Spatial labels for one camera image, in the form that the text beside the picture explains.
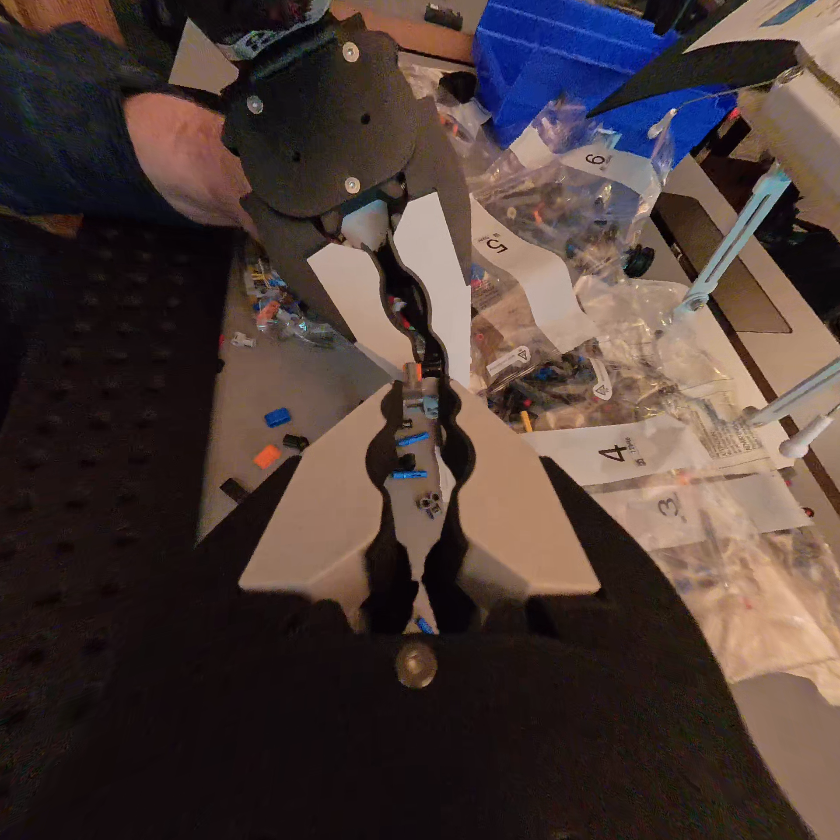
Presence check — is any small open parts bag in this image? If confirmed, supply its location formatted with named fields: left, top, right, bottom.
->
left=239, top=252, right=355, bottom=349

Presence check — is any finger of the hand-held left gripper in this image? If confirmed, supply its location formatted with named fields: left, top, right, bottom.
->
left=306, top=199, right=421, bottom=385
left=390, top=191, right=473, bottom=389

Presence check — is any white rod with ball end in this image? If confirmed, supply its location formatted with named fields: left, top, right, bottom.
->
left=777, top=410, right=840, bottom=460

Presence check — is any person's left hand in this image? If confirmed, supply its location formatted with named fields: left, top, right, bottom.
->
left=123, top=92, right=260, bottom=240

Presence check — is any blue plastic bin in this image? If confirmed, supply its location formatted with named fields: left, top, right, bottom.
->
left=472, top=0, right=742, bottom=152

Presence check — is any thin wire with white tip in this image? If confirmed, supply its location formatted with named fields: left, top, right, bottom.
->
left=646, top=66, right=805, bottom=139

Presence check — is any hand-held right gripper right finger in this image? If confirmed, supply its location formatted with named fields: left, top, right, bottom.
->
left=422, top=381, right=601, bottom=632

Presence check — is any person's left forearm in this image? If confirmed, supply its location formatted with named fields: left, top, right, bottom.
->
left=0, top=20, right=172, bottom=221

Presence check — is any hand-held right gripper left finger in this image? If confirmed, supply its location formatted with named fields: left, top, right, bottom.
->
left=238, top=381, right=419, bottom=632

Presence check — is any dark perforated panel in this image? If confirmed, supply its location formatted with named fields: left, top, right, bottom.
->
left=0, top=217, right=240, bottom=840

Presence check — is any empty clear plastic bag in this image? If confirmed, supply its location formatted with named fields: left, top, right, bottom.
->
left=577, top=276, right=795, bottom=470

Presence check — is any black pointed panel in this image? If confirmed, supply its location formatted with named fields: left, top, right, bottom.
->
left=586, top=38, right=803, bottom=120

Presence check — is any light blue slotted bar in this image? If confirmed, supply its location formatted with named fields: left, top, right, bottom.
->
left=669, top=161, right=795, bottom=322
left=742, top=357, right=840, bottom=427

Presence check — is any clear lego parts bag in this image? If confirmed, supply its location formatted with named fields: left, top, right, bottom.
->
left=469, top=197, right=657, bottom=368
left=584, top=469, right=840, bottom=683
left=482, top=341, right=795, bottom=490
left=469, top=98, right=677, bottom=277

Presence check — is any white rounded container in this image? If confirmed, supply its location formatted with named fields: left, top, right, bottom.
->
left=682, top=0, right=840, bottom=231

